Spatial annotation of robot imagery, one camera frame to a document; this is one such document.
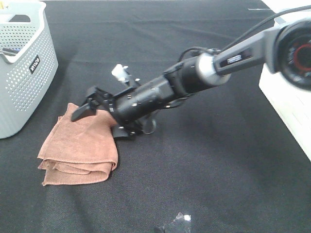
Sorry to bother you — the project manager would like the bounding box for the white box with grey rim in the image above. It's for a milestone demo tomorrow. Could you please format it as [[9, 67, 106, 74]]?
[[259, 12, 311, 162]]

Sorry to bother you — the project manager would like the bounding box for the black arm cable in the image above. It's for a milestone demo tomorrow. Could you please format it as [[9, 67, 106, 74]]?
[[179, 5, 311, 63]]

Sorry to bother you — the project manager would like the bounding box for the brown towel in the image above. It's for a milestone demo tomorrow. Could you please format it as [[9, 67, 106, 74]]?
[[37, 103, 118, 186]]

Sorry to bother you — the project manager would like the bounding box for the clear tape piece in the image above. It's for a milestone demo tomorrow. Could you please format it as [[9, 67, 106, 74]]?
[[154, 212, 192, 233]]

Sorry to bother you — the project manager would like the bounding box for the black table cloth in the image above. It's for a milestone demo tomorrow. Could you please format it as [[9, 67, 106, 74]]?
[[0, 0, 311, 233]]

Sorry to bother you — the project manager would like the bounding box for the dark item inside basket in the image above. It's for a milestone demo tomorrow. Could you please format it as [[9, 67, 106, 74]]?
[[1, 48, 19, 56]]

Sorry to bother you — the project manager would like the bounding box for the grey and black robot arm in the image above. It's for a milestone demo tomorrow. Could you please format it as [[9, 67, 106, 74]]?
[[71, 18, 311, 136]]

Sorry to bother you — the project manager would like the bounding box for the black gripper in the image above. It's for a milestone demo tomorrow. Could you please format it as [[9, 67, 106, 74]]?
[[70, 74, 190, 138]]

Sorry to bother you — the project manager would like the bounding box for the grey perforated plastic basket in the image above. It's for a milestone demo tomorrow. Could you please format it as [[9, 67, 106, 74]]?
[[0, 0, 58, 139]]

